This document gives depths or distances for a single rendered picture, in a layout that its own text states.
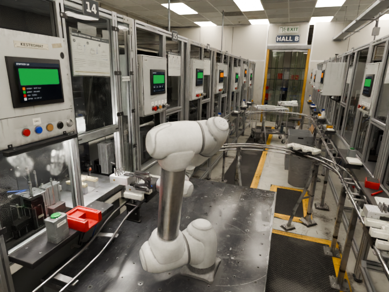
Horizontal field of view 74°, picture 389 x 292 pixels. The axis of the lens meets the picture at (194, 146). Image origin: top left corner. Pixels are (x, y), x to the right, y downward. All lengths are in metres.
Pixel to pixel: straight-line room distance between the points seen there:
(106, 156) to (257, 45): 8.17
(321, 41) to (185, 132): 8.84
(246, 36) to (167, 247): 8.93
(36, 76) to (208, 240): 1.07
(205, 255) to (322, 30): 8.83
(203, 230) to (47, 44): 1.13
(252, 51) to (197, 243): 8.70
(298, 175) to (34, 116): 3.68
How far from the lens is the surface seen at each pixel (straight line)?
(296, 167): 4.23
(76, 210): 1.56
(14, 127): 1.30
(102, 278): 1.52
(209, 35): 10.03
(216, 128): 0.96
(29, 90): 1.30
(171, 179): 1.01
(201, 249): 1.35
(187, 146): 0.93
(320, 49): 9.58
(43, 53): 1.39
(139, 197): 1.80
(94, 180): 1.88
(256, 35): 9.68
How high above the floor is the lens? 1.69
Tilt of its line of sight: 16 degrees down
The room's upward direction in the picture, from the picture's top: 1 degrees clockwise
